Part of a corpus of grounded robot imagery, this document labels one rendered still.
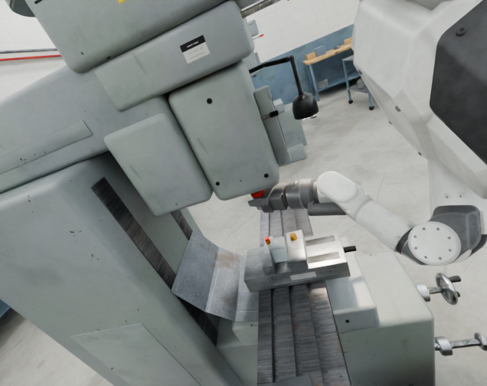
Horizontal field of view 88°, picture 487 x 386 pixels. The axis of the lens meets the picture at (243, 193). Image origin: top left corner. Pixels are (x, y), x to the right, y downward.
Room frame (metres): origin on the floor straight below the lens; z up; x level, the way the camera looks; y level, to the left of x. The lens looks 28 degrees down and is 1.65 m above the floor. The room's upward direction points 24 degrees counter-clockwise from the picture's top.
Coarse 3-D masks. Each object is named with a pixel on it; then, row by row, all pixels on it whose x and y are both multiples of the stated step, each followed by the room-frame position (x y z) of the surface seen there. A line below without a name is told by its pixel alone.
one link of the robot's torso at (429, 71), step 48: (384, 0) 0.30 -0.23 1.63; (432, 0) 0.25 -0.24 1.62; (480, 0) 0.23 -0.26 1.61; (384, 48) 0.28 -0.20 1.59; (432, 48) 0.24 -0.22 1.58; (480, 48) 0.21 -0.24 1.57; (384, 96) 0.29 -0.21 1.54; (432, 96) 0.24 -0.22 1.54; (480, 96) 0.20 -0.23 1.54; (432, 144) 0.28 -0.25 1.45; (480, 144) 0.19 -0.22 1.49; (480, 192) 0.21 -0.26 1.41
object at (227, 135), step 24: (216, 72) 0.61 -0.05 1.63; (240, 72) 0.60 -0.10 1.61; (168, 96) 0.64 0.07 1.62; (192, 96) 0.61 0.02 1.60; (216, 96) 0.60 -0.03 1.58; (240, 96) 0.59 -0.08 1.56; (192, 120) 0.62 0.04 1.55; (216, 120) 0.61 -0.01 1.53; (240, 120) 0.59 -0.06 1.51; (192, 144) 0.63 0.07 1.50; (216, 144) 0.61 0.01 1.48; (240, 144) 0.60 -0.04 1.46; (264, 144) 0.59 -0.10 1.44; (216, 168) 0.62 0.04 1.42; (240, 168) 0.60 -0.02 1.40; (264, 168) 0.59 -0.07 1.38; (216, 192) 0.63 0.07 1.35; (240, 192) 0.61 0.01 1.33
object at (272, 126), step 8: (264, 88) 0.65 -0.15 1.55; (256, 96) 0.66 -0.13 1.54; (264, 96) 0.65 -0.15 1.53; (264, 104) 0.65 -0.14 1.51; (272, 104) 0.65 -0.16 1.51; (264, 112) 0.65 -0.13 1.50; (264, 120) 0.66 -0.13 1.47; (272, 120) 0.65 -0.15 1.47; (272, 128) 0.65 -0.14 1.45; (280, 128) 0.66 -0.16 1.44; (272, 136) 0.65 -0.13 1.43; (280, 136) 0.65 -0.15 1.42; (272, 144) 0.66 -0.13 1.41; (280, 144) 0.65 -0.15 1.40; (280, 152) 0.65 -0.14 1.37; (288, 152) 0.65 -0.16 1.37; (280, 160) 0.65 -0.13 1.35; (288, 160) 0.65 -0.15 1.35
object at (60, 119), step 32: (32, 96) 0.70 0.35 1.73; (64, 96) 0.68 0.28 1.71; (96, 96) 0.66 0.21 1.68; (160, 96) 0.63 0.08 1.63; (0, 128) 0.74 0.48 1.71; (32, 128) 0.71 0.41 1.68; (64, 128) 0.69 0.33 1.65; (96, 128) 0.67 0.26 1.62; (0, 160) 0.75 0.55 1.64; (32, 160) 0.73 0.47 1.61; (64, 160) 0.71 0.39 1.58; (0, 192) 0.79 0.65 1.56
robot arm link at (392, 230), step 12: (372, 204) 0.45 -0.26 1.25; (360, 216) 0.45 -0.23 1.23; (372, 216) 0.43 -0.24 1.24; (384, 216) 0.41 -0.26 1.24; (396, 216) 0.40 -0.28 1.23; (372, 228) 0.41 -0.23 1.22; (384, 228) 0.39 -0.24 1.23; (396, 228) 0.37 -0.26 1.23; (408, 228) 0.36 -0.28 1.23; (384, 240) 0.38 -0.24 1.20; (396, 240) 0.36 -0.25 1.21; (396, 252) 0.37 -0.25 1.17; (408, 252) 0.32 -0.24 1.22; (468, 252) 0.29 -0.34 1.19; (420, 264) 0.30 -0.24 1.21
